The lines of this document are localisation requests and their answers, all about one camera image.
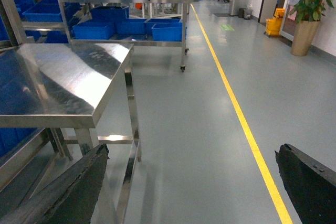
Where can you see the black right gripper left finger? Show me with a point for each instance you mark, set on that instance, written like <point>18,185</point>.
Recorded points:
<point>71,197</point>

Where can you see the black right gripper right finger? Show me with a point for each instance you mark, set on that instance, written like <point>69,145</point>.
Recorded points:
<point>309,184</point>

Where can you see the stainless steel shelf rack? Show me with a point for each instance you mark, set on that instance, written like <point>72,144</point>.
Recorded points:
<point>17,29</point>

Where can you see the stainless steel table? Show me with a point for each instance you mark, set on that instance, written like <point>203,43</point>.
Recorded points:
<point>68,86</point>

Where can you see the yellow mop bucket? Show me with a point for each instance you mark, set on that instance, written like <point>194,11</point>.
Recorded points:
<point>273,25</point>

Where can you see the potted plant in gold pot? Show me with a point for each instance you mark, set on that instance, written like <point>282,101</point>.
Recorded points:
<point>308,18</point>

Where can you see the steel cart with blue bins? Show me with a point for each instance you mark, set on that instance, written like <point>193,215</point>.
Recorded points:
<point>111,21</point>

